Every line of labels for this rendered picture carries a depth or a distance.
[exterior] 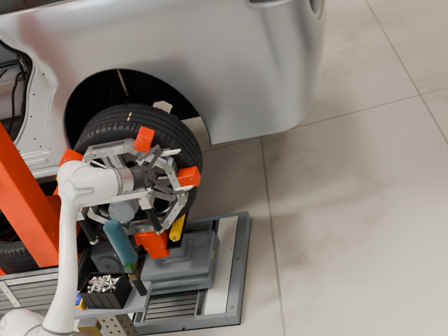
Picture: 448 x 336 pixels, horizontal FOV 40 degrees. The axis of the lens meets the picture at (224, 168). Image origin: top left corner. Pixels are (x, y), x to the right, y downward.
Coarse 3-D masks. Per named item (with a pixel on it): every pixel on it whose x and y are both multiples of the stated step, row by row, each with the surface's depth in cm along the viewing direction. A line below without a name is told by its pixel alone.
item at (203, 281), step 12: (216, 240) 361; (144, 252) 369; (216, 252) 357; (216, 264) 353; (192, 276) 344; (204, 276) 342; (156, 288) 346; (168, 288) 345; (180, 288) 344; (192, 288) 343; (204, 288) 342
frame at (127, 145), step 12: (108, 144) 290; (120, 144) 289; (132, 144) 286; (84, 156) 291; (96, 156) 290; (168, 156) 292; (168, 168) 289; (180, 204) 302; (96, 216) 314; (108, 216) 320; (168, 216) 309; (132, 228) 317; (144, 228) 315; (168, 228) 314
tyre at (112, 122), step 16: (112, 112) 302; (128, 112) 300; (144, 112) 300; (160, 112) 304; (96, 128) 295; (112, 128) 290; (128, 128) 289; (160, 128) 295; (176, 128) 303; (80, 144) 298; (96, 144) 296; (160, 144) 292; (176, 144) 294; (192, 144) 308; (176, 160) 297; (192, 160) 301; (192, 192) 308
